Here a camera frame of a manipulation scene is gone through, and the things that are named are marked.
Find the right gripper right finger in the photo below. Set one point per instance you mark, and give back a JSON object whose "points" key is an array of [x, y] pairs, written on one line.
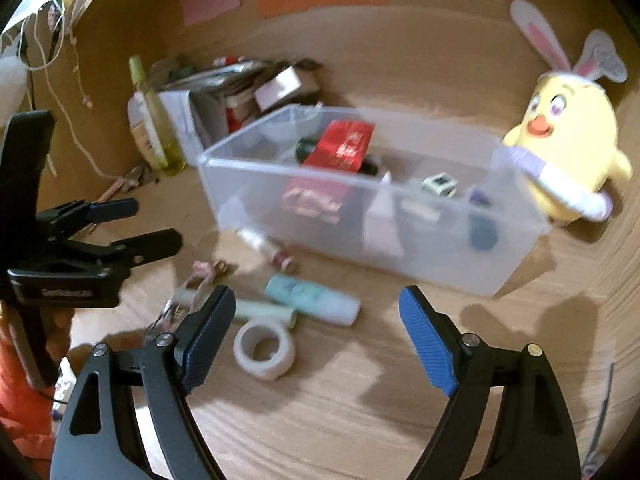
{"points": [[534, 437]]}

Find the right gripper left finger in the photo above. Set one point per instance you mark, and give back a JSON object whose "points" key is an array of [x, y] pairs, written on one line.
{"points": [[99, 436]]}

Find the white tape roll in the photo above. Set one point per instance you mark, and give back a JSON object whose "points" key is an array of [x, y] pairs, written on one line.
{"points": [[264, 348]]}

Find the teal white tube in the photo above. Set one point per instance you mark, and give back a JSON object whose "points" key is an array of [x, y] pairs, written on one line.
{"points": [[314, 300]]}

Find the small white red bottle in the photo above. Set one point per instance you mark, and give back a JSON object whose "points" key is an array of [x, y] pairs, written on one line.
{"points": [[277, 255]]}

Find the red packet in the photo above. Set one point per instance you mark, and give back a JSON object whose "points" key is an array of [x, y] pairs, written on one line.
{"points": [[342, 147]]}

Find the dark green glass jar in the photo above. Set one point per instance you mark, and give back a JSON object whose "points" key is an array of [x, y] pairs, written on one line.
{"points": [[306, 146]]}

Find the small white black cube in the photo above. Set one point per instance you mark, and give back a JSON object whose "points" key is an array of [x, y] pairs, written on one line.
{"points": [[442, 185]]}

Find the left hand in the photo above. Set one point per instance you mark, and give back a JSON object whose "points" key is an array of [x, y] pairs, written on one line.
{"points": [[58, 331]]}

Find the pink hair clip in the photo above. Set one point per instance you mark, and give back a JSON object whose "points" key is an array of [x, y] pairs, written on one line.
{"points": [[203, 278]]}

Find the beige cream tube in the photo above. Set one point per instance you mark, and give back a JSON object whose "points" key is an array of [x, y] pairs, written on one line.
{"points": [[138, 132]]}

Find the stack of books and papers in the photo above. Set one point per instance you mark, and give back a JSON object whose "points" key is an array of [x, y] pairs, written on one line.
{"points": [[206, 107]]}

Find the clear plastic storage bin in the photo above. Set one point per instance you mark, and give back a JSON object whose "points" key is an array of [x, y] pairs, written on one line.
{"points": [[245, 176]]}

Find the red white glue tube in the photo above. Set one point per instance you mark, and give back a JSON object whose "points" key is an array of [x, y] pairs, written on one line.
{"points": [[224, 61]]}

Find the yellow chick plush toy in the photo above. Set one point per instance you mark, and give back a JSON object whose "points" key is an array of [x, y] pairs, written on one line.
{"points": [[566, 142]]}

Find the small white pink box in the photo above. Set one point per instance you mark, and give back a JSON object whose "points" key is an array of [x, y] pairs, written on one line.
{"points": [[288, 85]]}

